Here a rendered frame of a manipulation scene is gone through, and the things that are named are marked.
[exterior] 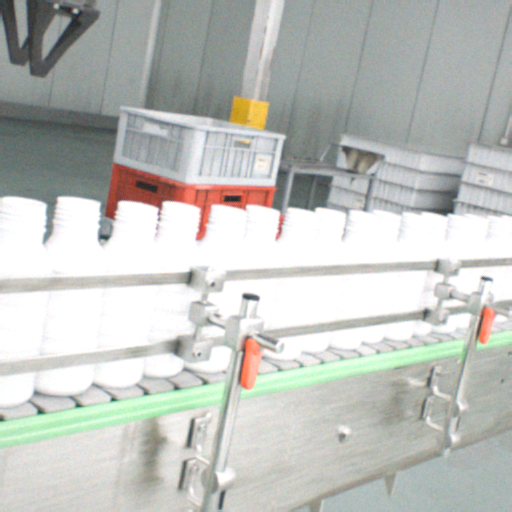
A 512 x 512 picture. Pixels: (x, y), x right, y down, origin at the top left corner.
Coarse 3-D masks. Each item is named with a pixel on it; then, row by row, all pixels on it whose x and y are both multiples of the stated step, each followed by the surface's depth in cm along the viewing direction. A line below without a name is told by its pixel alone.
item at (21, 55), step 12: (0, 0) 78; (12, 0) 78; (84, 0) 77; (96, 0) 78; (0, 12) 78; (12, 12) 78; (12, 24) 79; (48, 24) 81; (12, 36) 79; (12, 48) 79; (24, 48) 80; (12, 60) 80; (24, 60) 81
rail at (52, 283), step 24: (336, 264) 97; (360, 264) 101; (384, 264) 105; (408, 264) 109; (432, 264) 113; (480, 264) 123; (504, 264) 129; (0, 288) 66; (24, 288) 67; (48, 288) 69; (72, 288) 71; (408, 312) 112; (456, 312) 122; (216, 336) 86; (288, 336) 94; (0, 360) 68; (24, 360) 69; (48, 360) 71; (72, 360) 73; (96, 360) 75
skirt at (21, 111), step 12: (0, 108) 1408; (12, 108) 1424; (24, 108) 1440; (36, 108) 1457; (48, 108) 1474; (36, 120) 1463; (48, 120) 1480; (60, 120) 1497; (72, 120) 1515; (84, 120) 1534; (96, 120) 1553; (108, 120) 1572
